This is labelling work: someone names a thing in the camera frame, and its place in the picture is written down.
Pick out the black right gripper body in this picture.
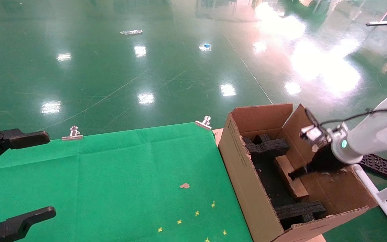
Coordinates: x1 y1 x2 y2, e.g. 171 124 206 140
306 141 348 173

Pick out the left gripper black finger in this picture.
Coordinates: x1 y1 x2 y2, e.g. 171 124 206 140
0 127 50 172
0 206 56 242

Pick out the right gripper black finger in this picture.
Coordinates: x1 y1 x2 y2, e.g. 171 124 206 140
288 167 312 179

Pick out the small brown cardboard box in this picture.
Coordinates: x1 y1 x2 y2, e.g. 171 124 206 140
273 155 310 199

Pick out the large open cardboard carton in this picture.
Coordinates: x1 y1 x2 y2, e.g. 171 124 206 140
218 103 378 242

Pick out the black foam liner sheet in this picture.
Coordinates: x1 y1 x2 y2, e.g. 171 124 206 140
252 158 296 209

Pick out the silver binder clip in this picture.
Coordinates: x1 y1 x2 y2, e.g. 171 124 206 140
195 116 212 130
61 125 84 141

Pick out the black plastic grid crate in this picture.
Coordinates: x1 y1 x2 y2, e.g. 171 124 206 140
360 154 387 182

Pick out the green table cloth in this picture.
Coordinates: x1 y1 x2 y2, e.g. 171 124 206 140
0 122 254 242

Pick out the white flat floor mop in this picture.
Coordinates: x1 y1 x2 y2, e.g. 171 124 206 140
365 0 387 27

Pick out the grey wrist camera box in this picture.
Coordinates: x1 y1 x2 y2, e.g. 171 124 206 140
300 125 325 145

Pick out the thin dark cable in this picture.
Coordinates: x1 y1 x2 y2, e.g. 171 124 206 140
321 108 387 126

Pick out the white tube frame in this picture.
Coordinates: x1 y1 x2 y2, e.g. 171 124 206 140
353 164 387 241

